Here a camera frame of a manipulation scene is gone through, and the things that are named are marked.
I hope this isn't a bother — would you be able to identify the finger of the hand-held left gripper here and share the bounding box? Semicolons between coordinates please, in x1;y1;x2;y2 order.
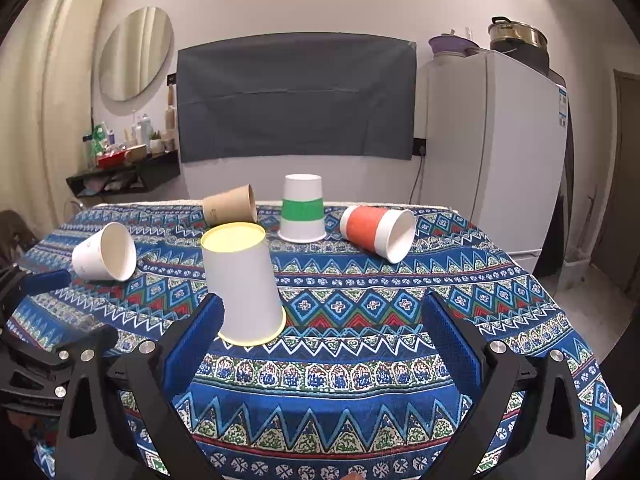
0;327;77;413
0;260;72;313

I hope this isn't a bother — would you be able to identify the green bottle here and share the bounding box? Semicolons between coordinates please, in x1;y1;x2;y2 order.
89;122;109;157

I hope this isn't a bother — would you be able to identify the black power cable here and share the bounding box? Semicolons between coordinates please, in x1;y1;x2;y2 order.
411;154;425;202

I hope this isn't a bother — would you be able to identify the brown paper cup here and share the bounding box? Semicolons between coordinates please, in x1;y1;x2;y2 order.
202;184;258;226

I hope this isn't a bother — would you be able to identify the white cup with yellow rim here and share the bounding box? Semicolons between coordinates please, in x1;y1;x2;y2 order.
200;222;287;347

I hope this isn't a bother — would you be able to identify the brown chair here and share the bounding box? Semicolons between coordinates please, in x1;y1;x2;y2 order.
0;209;40;263

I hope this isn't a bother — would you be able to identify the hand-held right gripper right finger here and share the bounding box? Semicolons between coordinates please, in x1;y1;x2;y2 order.
422;292;589;480

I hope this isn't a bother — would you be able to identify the white refrigerator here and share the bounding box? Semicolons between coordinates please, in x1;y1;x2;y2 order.
414;50;572;262

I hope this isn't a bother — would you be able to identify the plain white paper cup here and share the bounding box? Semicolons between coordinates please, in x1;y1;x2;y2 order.
71;221;138;282

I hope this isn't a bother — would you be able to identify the white cup with green band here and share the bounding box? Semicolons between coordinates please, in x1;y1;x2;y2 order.
277;174;327;244

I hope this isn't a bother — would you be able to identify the purple basin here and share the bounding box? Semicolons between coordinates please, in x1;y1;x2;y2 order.
428;33;484;57

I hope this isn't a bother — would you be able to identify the blue patterned tablecloth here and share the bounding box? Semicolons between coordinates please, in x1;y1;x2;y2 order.
9;200;624;480

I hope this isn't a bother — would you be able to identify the dark grey cloth cover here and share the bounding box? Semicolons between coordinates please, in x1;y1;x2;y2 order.
176;32;419;164

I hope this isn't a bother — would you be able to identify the black wall shelf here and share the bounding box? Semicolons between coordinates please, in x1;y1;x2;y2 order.
65;152;181;197

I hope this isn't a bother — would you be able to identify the oval wall mirror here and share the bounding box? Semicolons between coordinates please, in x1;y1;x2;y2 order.
97;6;174;103

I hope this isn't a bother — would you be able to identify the beige curtain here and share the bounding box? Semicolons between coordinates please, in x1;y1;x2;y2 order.
27;0;117;243

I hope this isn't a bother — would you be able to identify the steel cooking pot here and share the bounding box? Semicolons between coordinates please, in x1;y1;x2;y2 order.
488;15;550;54

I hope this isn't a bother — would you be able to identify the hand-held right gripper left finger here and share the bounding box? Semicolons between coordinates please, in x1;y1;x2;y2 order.
55;293;225;480

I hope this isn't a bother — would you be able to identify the brown door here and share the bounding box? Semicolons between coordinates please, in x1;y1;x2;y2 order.
589;69;640;293

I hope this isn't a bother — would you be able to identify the orange paper cup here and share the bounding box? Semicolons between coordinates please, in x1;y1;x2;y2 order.
339;204;417;265

